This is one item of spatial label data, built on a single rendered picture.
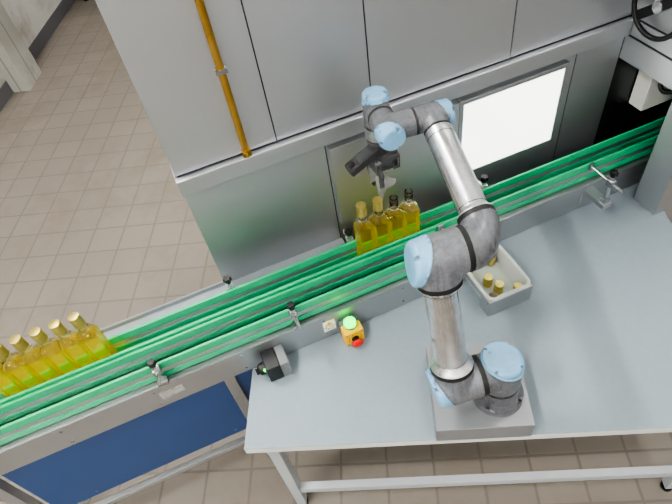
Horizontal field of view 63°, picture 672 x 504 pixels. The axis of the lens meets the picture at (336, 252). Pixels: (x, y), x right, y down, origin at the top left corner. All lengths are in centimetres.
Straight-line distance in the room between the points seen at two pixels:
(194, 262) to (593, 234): 219
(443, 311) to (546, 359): 66
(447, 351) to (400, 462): 117
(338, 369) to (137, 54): 114
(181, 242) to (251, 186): 181
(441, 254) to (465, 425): 63
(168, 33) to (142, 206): 253
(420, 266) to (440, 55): 79
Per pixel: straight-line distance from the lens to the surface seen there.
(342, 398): 186
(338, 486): 234
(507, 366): 157
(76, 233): 398
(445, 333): 142
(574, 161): 236
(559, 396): 190
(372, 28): 166
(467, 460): 258
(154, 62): 152
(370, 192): 195
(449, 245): 128
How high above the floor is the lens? 242
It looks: 49 degrees down
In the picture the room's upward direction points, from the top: 11 degrees counter-clockwise
